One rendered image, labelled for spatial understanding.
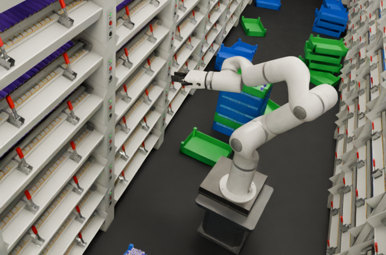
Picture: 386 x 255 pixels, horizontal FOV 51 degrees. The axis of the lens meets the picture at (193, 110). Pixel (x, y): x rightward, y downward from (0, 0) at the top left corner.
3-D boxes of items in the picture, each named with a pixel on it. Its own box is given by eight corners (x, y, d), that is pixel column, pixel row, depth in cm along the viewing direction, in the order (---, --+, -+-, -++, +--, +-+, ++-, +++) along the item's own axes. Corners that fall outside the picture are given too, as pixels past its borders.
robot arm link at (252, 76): (269, 42, 164) (219, 57, 187) (262, 77, 159) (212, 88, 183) (282, 51, 168) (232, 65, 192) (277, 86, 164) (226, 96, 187)
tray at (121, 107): (163, 66, 228) (170, 54, 222) (112, 128, 181) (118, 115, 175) (133, 47, 228) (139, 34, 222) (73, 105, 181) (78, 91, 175)
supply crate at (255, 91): (273, 84, 273) (276, 74, 268) (263, 99, 258) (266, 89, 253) (232, 70, 281) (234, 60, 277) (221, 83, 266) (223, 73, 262)
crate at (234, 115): (264, 112, 288) (267, 103, 283) (255, 127, 273) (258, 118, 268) (226, 97, 296) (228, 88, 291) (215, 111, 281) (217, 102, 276)
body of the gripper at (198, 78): (207, 93, 184) (184, 90, 187) (213, 81, 192) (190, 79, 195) (205, 78, 180) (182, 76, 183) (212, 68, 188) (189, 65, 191)
